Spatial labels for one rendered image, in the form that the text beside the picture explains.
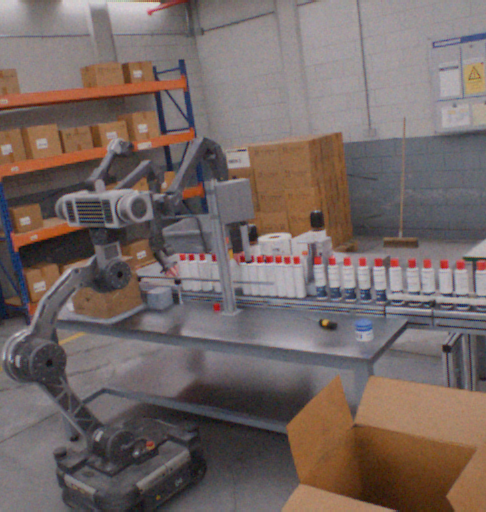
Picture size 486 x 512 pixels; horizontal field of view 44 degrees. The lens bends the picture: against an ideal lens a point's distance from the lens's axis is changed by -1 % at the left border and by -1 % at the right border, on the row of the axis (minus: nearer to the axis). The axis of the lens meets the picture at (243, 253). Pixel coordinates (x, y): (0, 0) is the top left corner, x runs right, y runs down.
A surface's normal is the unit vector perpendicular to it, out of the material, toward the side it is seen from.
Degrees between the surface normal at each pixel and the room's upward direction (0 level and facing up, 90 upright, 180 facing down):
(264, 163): 90
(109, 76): 90
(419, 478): 90
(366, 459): 90
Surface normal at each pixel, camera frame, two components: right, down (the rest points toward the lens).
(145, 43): 0.75, 0.05
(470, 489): 0.58, -0.48
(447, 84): -0.66, 0.28
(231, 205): 0.35, 0.17
